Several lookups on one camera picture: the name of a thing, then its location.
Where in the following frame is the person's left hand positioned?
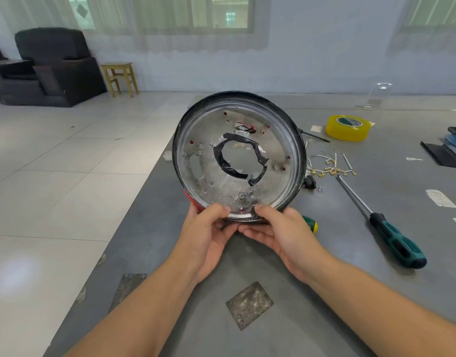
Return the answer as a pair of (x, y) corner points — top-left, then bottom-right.
(175, 203), (239, 285)

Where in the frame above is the thin black rod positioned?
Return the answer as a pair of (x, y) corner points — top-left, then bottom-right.
(298, 128), (331, 143)

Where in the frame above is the wide window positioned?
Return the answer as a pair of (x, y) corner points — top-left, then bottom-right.
(67, 0), (257, 34)

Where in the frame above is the yellow adhesive tape roll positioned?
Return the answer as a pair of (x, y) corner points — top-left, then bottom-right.
(325, 115), (373, 142)

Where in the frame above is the narrow window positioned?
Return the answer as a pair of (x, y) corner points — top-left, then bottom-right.
(399, 0), (456, 34)

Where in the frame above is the person's left forearm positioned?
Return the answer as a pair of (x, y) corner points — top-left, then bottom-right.
(64, 256), (200, 357)

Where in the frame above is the small wooden stool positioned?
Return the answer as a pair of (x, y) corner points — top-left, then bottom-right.
(100, 62), (140, 99)

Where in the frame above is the clear plastic stand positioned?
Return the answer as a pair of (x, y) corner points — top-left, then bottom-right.
(356, 82), (393, 110)

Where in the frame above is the person's right forearm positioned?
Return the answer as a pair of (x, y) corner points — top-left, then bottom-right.
(305, 253), (456, 357)

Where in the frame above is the large white paper label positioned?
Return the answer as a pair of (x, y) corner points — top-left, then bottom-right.
(425, 189), (456, 209)

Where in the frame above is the round metal rice cooker shell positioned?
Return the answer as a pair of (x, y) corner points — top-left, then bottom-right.
(171, 91), (308, 224)

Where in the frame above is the bundle of wires with terminals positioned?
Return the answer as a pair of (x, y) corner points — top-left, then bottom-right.
(306, 150), (359, 181)

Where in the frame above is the person's right hand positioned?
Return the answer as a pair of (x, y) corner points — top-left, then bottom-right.
(238, 205), (327, 284)

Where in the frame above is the long green black handled screwdriver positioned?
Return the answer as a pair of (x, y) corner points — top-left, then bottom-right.
(335, 175), (428, 270)

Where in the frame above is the black armchair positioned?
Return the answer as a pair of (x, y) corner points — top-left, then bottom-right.
(0, 27), (108, 108)

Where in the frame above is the flat black plastic piece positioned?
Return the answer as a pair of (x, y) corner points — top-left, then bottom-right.
(420, 141), (456, 169)

